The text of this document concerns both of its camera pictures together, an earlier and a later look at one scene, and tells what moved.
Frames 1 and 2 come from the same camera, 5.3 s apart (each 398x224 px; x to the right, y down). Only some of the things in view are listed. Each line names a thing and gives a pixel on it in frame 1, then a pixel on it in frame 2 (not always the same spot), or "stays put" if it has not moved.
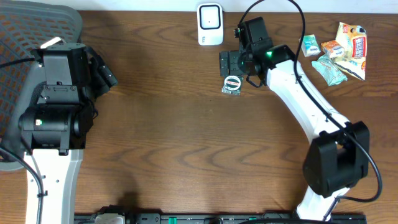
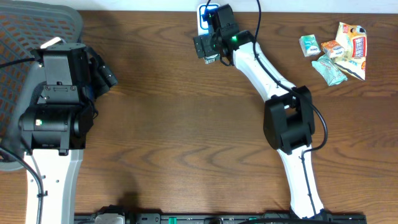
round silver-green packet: [232, 84] -> [211, 59]
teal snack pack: [330, 70] stays put
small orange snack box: [333, 49] stays put
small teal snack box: [310, 46] stays put
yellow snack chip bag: [353, 39] stays put
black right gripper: [232, 66] -> [205, 48]
